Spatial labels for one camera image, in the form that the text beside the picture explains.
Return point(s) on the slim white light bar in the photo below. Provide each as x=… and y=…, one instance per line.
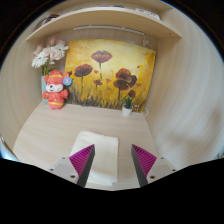
x=106, y=29

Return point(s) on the small plant in white pot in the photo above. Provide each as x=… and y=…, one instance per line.
x=126, y=111

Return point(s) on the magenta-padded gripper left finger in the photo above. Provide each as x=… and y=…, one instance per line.
x=65, y=168

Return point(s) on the cream white towel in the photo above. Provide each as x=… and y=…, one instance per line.
x=105, y=156

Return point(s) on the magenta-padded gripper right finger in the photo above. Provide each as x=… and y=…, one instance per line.
x=160, y=168

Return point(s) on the yellow poppy flower painting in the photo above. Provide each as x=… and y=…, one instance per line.
x=110, y=66

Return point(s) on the red plush mouse toy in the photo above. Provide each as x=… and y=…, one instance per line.
x=55, y=95

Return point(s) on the pink and white flower bouquet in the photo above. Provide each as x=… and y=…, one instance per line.
x=50, y=53

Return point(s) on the wooden shelf with items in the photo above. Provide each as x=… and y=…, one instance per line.
x=106, y=18

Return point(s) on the light blue vase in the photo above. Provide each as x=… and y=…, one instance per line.
x=43, y=86

